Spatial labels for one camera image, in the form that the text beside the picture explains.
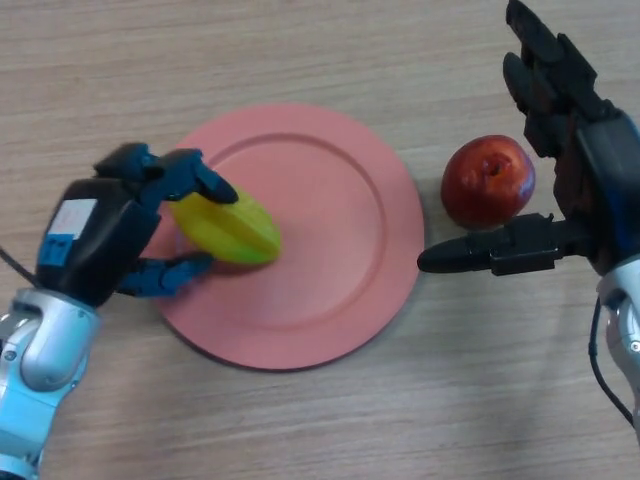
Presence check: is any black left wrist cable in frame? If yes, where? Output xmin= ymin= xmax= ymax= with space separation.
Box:
xmin=0 ymin=247 xmax=39 ymax=290

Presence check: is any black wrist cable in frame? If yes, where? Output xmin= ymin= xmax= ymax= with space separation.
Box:
xmin=0 ymin=247 xmax=39 ymax=290
xmin=587 ymin=294 xmax=637 ymax=427

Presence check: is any red apple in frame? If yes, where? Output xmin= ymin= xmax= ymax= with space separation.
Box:
xmin=440 ymin=134 xmax=537 ymax=230

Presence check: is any pink round plate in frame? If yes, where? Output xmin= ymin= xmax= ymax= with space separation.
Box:
xmin=144 ymin=103 xmax=426 ymax=372

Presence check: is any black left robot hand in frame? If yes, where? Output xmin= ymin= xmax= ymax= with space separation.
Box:
xmin=35 ymin=143 xmax=240 ymax=309

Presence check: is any yellow starfruit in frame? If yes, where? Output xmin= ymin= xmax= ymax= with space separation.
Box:
xmin=169 ymin=187 xmax=283 ymax=266

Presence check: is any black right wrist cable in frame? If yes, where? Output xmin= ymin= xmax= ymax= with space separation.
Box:
xmin=587 ymin=294 xmax=637 ymax=427

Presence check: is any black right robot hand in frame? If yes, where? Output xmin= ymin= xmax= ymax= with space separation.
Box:
xmin=417 ymin=0 xmax=640 ymax=277

